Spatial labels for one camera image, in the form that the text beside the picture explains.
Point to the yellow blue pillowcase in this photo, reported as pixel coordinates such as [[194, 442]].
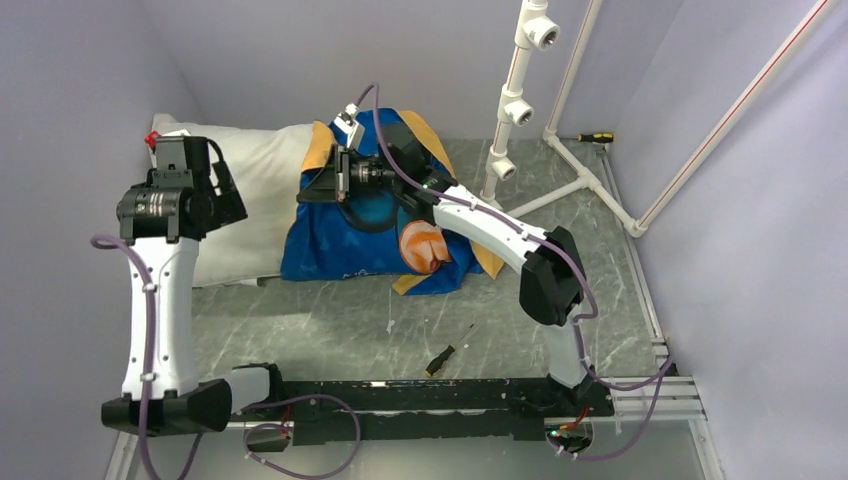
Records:
[[374, 236]]

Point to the screwdriver at back right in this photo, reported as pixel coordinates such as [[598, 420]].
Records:
[[598, 138]]

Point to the aluminium rail frame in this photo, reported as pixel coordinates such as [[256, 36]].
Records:
[[663, 396]]

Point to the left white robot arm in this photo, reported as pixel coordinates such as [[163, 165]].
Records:
[[189, 193]]

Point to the white PVC pipe frame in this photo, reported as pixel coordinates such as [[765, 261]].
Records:
[[566, 119]]

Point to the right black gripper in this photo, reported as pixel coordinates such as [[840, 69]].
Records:
[[332, 182]]

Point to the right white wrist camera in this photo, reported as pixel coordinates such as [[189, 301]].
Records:
[[346, 122]]

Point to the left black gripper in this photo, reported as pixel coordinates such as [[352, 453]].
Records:
[[230, 204]]

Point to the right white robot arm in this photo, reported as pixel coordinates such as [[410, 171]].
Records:
[[406, 165]]

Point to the black yellow screwdriver on table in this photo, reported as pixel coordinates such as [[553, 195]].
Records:
[[437, 363]]

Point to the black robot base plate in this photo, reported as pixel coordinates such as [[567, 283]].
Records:
[[320, 412]]

